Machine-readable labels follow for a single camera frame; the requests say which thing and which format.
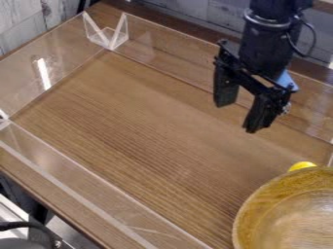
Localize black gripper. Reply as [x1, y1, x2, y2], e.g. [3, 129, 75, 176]
[214, 9, 302, 133]

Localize yellow lemon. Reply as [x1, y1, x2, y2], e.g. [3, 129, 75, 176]
[289, 161, 316, 172]

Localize brown wooden bowl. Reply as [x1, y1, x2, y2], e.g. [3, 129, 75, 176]
[231, 167, 333, 249]

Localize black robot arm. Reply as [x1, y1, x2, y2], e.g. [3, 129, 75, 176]
[214, 0, 313, 133]

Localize clear acrylic corner bracket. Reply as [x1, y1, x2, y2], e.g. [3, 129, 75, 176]
[82, 12, 128, 51]

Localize black table frame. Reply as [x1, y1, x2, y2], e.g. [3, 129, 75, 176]
[0, 174, 100, 249]

